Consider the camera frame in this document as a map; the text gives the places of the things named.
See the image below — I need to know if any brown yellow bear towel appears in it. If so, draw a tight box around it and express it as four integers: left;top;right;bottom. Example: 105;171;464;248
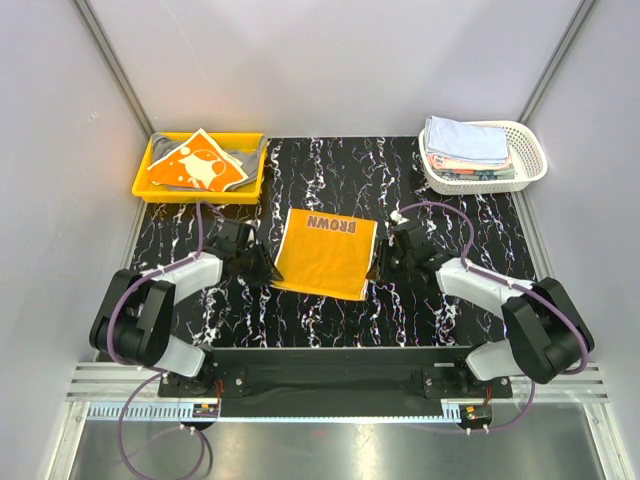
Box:
274;209;377;301

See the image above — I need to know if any yellow plastic bin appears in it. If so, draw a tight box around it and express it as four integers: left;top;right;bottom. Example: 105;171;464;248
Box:
132;129;267;204

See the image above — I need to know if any right small electronics board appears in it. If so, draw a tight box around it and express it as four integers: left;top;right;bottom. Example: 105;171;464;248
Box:
461;404;493;427

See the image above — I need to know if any orange white patterned towel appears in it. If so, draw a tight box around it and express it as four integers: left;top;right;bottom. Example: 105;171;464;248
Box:
145;128;249;194

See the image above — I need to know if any left small electronics board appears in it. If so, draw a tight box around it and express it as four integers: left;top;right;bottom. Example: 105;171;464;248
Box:
193;403;219;418

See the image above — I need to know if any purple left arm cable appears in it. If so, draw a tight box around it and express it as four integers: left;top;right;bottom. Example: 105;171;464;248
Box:
107;200;226;479

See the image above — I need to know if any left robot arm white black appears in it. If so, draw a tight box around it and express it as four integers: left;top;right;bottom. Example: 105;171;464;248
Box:
89;220;283;396

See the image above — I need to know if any pink folded towel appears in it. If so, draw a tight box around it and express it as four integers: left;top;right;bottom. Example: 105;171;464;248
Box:
427;154;513;172

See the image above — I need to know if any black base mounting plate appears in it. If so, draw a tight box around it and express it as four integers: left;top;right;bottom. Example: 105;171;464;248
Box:
158;347;513;422

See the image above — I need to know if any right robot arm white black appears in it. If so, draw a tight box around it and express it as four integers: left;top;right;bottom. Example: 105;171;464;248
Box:
367;225;595;397

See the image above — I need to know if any white perforated plastic basket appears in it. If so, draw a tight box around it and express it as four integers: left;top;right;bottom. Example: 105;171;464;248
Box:
418;120;547;195

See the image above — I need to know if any grey towel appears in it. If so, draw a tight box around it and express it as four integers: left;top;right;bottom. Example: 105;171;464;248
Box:
149;132;269;194

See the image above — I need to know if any white waffle towel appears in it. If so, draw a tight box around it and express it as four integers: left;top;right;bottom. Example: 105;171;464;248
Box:
425;116;509;165

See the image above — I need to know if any patterned folded towel in basket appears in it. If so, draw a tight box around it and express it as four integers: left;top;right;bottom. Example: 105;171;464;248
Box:
435;167;516;181

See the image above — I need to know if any aluminium frame rail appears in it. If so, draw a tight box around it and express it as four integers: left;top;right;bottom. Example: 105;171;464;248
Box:
65;362;608;403

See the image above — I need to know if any small electronics board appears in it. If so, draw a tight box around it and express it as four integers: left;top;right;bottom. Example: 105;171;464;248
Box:
461;404;493;427
193;403;219;418

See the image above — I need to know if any white slotted cable duct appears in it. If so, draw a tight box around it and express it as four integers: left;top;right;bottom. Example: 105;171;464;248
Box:
87;402;194;421

